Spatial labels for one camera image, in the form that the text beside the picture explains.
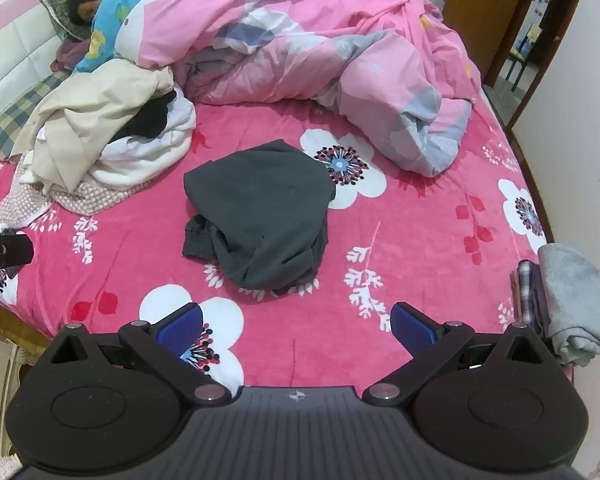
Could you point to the blue dotted quilt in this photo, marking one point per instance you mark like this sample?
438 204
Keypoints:
110 15

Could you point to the dark grey pants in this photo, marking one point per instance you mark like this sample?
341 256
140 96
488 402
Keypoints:
260 210

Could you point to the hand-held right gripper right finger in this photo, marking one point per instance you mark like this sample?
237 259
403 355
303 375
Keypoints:
412 330

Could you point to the pink patterned quilt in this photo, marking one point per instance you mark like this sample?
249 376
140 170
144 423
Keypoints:
330 35

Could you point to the chair with yellow cushion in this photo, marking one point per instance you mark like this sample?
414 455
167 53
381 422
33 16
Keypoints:
522 50

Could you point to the white padded headboard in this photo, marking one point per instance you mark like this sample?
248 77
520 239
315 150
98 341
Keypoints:
10 55

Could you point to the purple cloth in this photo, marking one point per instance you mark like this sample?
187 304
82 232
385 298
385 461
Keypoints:
70 55

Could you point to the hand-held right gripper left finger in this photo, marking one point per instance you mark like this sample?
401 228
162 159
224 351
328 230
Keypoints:
182 327

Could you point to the pink floral blanket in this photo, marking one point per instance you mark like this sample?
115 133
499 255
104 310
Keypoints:
405 260

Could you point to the pink knit cloth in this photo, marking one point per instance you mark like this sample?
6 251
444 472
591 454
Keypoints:
90 200

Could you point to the cream cloth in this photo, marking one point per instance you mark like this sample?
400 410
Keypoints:
95 95

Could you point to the white cloth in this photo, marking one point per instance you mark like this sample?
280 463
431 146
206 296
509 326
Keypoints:
145 160

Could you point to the plaid pillow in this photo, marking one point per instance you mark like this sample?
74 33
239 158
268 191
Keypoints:
10 120

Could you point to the black cloth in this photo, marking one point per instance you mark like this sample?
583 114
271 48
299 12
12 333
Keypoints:
150 120

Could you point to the wooden door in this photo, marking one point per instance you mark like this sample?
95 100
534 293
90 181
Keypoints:
485 5

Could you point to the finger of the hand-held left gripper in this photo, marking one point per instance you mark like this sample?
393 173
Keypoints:
12 250

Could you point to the stack of folded clothes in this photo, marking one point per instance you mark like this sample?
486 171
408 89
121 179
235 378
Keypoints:
570 295

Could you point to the folded plaid garment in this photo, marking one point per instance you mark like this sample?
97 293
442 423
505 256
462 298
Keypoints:
527 290

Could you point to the cream nightstand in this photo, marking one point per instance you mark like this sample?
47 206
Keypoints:
0 375

